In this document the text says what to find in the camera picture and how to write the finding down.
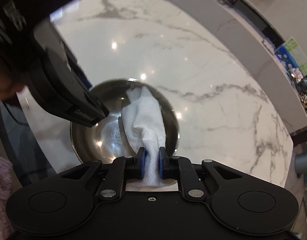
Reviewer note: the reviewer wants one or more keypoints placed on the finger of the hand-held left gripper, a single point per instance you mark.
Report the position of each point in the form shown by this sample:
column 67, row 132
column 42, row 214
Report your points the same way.
column 104, row 111

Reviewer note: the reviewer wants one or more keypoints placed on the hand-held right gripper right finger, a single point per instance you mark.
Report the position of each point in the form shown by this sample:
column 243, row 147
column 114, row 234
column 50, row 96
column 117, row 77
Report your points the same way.
column 160, row 162

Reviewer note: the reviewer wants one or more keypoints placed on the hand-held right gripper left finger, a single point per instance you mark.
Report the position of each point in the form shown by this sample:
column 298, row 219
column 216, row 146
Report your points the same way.
column 142, row 162

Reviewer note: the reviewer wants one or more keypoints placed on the blue steel bowl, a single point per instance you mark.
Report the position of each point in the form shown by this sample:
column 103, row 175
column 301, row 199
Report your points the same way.
column 106, row 135

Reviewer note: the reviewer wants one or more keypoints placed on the white cloth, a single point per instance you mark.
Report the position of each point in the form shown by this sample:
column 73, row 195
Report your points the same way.
column 146, row 120

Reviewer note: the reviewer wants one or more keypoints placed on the person's left hand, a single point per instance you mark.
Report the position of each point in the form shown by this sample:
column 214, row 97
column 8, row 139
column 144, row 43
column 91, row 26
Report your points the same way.
column 6, row 80

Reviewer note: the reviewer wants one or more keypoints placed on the pink fluffy cloth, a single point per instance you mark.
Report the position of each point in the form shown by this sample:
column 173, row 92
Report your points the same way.
column 2, row 192

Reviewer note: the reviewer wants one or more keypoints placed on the grey trash can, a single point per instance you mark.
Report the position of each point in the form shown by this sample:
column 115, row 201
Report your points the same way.
column 304, row 163

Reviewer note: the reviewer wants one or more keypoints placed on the lotus pond painting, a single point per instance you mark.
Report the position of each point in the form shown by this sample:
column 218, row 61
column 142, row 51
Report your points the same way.
column 291, row 53

